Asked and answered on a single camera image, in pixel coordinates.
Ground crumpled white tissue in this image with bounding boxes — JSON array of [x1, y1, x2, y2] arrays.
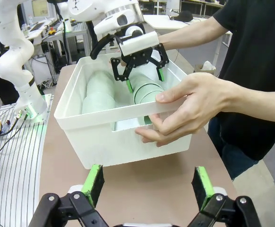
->
[[201, 60, 216, 70]]

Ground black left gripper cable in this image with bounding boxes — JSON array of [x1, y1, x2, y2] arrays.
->
[[89, 35, 120, 60]]

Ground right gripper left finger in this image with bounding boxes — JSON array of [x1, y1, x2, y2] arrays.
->
[[28, 164, 110, 227]]

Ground person's blue jeans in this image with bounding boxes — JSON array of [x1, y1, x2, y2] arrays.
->
[[207, 115, 259, 181]]

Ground person's right forearm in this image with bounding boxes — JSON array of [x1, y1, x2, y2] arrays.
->
[[157, 16, 232, 52]]

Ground black bag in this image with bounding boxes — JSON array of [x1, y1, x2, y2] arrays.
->
[[170, 10, 195, 23]]

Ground white plastic basket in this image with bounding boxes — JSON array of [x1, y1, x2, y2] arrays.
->
[[54, 52, 193, 170]]

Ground aluminium profile frame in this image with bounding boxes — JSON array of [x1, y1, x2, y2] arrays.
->
[[41, 21, 92, 67]]

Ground brown cardboard box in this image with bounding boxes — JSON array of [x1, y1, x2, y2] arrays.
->
[[193, 64, 216, 77]]

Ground grey laptop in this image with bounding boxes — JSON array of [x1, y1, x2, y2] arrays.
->
[[28, 22, 46, 32]]

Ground person in black shirt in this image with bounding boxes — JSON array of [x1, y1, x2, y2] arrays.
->
[[212, 0, 275, 162]]

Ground person's left hand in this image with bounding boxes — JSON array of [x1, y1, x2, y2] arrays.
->
[[135, 72, 231, 148]]

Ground slotted aluminium base plate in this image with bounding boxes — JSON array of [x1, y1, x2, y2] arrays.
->
[[0, 94, 56, 227]]

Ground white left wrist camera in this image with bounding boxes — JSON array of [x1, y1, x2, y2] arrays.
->
[[118, 31, 159, 57]]

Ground light green plastic cup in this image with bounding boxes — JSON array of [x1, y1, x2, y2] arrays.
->
[[129, 72, 163, 93], [81, 93, 116, 116], [88, 71, 113, 84], [87, 79, 115, 96], [132, 84, 165, 101], [134, 93, 164, 125]]

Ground person's left forearm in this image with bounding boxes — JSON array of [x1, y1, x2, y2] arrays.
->
[[222, 78, 275, 124]]

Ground beige computer screen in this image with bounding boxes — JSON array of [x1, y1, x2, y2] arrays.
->
[[31, 0, 50, 17]]

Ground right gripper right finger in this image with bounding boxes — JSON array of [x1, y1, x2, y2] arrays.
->
[[189, 166, 263, 227]]

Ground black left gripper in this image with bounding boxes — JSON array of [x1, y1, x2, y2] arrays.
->
[[111, 43, 170, 94]]

